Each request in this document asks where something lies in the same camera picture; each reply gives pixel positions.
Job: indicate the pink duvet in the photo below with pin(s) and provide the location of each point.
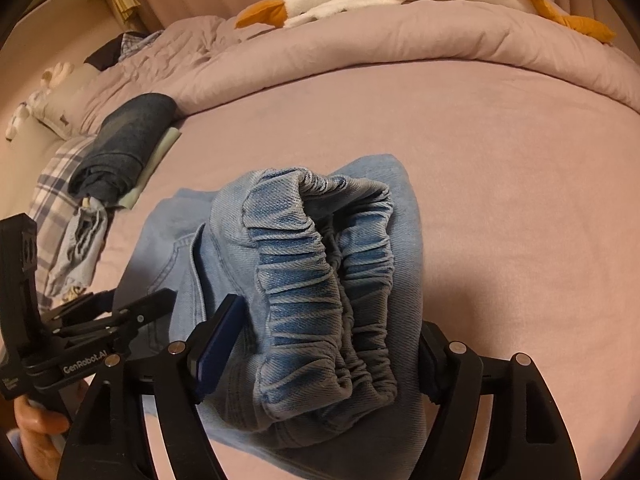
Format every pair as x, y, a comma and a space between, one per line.
400, 35

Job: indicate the folded pale green cloth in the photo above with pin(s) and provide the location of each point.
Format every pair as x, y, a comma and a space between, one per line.
165, 149

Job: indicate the folded dark blue pants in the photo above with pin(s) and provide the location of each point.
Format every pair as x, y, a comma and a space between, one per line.
125, 145

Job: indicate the blue plaid pillow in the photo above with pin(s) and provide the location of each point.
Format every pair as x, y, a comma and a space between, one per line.
50, 185

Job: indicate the pink bed sheet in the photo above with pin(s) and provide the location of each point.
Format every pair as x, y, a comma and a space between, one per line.
475, 160

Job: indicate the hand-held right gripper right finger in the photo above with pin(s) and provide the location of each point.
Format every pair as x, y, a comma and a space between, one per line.
432, 365

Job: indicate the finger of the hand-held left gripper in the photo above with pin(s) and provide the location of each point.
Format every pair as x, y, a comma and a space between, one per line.
85, 305
145, 307

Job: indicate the dark garment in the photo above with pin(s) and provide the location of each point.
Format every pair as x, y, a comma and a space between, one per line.
102, 55

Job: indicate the small white plush toy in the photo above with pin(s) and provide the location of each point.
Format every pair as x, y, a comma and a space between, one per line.
35, 97

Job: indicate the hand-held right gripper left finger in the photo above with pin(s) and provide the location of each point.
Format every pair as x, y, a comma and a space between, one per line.
220, 342

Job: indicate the crumpled light blue garment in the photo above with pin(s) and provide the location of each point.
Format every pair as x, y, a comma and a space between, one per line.
80, 245

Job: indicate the light blue denim pants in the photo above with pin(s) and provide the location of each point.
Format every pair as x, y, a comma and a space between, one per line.
310, 270

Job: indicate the person's left hand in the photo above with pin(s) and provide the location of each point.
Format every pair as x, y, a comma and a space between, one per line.
40, 417

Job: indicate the large cream pillow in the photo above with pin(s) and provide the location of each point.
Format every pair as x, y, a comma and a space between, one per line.
30, 160

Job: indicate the light blue checked shirt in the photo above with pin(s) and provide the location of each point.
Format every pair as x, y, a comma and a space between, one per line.
140, 42

